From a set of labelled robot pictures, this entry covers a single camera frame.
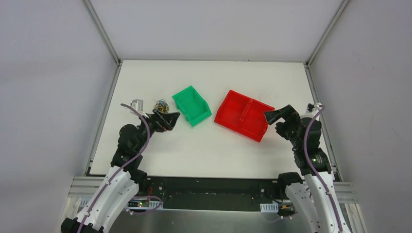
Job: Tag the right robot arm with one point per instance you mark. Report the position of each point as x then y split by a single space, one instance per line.
312 190

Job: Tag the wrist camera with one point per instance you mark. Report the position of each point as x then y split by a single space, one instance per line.
314 108
137 105

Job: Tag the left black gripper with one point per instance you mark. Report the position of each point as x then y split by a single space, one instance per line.
157 119

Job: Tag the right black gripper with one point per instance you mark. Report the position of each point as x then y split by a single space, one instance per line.
287 122

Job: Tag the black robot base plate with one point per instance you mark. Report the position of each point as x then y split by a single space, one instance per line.
215 194

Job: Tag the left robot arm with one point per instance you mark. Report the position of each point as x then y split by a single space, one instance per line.
124 179

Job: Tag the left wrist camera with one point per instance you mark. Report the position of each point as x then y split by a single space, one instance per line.
137 105

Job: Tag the red double plastic bin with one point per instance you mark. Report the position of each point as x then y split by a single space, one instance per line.
243 115

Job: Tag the green plastic bin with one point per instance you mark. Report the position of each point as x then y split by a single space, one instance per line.
192 105

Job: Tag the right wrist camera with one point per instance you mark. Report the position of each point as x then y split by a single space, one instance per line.
314 108

